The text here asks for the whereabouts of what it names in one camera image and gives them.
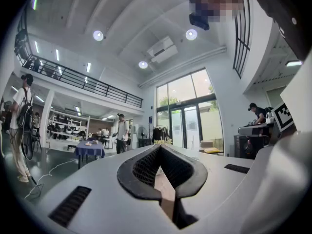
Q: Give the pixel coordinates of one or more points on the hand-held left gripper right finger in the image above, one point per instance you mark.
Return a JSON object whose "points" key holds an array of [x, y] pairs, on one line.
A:
{"points": [[214, 179]]}

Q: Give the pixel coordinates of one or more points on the wooden plate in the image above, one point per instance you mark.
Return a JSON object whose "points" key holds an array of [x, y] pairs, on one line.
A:
{"points": [[87, 144]]}

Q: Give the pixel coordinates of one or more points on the glass entrance door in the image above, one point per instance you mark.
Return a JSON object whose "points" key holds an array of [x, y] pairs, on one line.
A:
{"points": [[182, 89]]}

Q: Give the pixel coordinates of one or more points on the round ceiling light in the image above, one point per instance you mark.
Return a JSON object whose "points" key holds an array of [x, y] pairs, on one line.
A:
{"points": [[98, 35], [191, 34], [143, 64]]}

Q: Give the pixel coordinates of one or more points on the white ceiling pipes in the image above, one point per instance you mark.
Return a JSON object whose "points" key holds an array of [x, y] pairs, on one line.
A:
{"points": [[182, 63]]}

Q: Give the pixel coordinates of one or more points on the white storage shelf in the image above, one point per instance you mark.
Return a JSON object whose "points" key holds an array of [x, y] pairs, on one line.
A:
{"points": [[63, 123]]}

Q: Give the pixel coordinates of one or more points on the clothes rack with dark clothes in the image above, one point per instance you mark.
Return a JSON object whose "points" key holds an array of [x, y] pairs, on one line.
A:
{"points": [[158, 133]]}

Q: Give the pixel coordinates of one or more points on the black backpack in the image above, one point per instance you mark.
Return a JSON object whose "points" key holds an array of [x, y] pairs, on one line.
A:
{"points": [[24, 118]]}

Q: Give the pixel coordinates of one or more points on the grey table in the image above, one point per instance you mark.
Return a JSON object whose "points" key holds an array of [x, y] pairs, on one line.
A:
{"points": [[253, 130]]}

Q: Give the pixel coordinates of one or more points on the white ceiling air conditioner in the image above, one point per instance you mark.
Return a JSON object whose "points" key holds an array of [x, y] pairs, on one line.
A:
{"points": [[162, 52]]}

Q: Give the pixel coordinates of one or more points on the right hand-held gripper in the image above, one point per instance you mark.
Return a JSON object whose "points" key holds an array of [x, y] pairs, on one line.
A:
{"points": [[282, 117]]}

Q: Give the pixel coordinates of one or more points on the fluorescent tube light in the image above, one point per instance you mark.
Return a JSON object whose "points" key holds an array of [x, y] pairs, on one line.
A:
{"points": [[36, 47], [293, 63], [57, 55], [88, 67]]}

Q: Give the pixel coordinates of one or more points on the black speaker box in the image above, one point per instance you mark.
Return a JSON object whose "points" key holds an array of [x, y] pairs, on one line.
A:
{"points": [[243, 146]]}

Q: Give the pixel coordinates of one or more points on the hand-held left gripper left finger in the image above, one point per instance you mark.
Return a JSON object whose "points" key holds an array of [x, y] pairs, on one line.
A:
{"points": [[102, 186]]}

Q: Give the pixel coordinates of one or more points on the cardboard box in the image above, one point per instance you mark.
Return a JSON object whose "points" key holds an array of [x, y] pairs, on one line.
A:
{"points": [[207, 144]]}

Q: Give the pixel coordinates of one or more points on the black mezzanine railing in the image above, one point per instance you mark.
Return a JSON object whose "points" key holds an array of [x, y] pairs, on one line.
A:
{"points": [[241, 45], [107, 91]]}

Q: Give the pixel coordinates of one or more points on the person's head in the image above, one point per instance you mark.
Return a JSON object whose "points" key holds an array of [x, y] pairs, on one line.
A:
{"points": [[219, 1]]}

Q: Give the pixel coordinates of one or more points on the black head-mounted camera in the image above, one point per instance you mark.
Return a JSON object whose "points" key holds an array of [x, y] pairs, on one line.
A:
{"points": [[198, 23]]}

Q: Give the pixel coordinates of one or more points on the blue wall sign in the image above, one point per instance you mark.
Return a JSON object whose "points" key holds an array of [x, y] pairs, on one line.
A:
{"points": [[150, 120]]}

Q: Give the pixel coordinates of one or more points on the person's black shirt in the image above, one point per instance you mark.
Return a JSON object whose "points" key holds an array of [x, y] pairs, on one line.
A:
{"points": [[285, 8]]}

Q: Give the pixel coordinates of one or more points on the table with blue cloth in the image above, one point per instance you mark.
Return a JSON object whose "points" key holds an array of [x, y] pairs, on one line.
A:
{"points": [[89, 151]]}

